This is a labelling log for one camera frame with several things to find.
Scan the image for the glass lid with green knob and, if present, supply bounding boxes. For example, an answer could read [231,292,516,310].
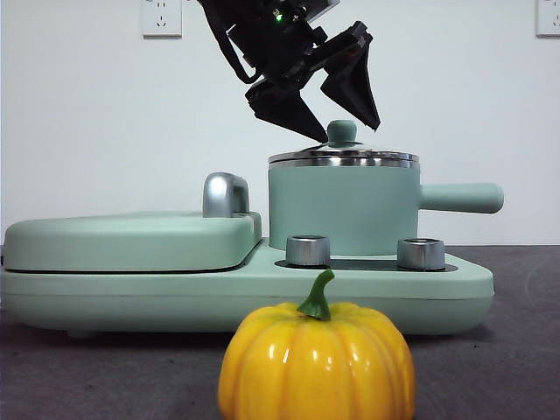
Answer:
[267,120,420,165]

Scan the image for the green griddle cover, silver handle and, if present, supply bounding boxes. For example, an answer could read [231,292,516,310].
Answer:
[3,172,264,275]

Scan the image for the silver control knob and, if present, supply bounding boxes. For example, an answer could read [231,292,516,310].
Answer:
[284,234,332,268]
[396,238,446,270]

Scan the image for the white wall socket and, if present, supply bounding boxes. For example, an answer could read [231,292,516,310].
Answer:
[140,0,183,39]
[535,0,560,39]

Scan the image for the mint green breakfast machine base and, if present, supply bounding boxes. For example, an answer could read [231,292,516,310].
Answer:
[0,244,495,340]

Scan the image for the mint green pot with handle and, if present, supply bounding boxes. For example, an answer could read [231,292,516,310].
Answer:
[267,153,505,257]

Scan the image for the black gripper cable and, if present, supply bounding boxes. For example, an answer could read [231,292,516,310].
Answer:
[195,0,257,83]

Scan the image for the yellow toy pumpkin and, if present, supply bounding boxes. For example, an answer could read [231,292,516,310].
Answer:
[217,269,417,420]

